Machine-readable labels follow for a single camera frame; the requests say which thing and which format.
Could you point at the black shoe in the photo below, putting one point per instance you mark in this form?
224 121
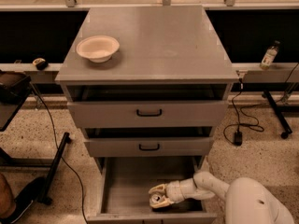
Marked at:
11 207

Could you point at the grey bottom drawer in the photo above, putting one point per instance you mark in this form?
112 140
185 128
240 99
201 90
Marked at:
123 194

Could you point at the grey drawer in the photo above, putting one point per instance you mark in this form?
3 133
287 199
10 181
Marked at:
143 142
144 106
123 194

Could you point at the white paper bowl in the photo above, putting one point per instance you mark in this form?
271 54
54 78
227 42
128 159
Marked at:
97 49

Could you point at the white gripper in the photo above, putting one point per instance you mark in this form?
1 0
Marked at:
173 190

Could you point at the silver green 7up can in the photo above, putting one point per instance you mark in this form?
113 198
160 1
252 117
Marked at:
156 198

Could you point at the black wheeled stand leg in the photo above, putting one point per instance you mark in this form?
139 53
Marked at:
286 128

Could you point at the grey drawer cabinet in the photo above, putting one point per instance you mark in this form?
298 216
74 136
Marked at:
158 46

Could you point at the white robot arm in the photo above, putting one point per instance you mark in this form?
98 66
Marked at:
246 200

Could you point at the small black yellow device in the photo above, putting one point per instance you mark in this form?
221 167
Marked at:
40 63

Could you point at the grey middle drawer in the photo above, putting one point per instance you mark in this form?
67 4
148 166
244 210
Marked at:
143 142

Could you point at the small clear bottle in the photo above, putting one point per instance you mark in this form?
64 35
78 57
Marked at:
270 55

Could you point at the grey top drawer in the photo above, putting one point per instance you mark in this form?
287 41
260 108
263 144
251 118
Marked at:
144 106

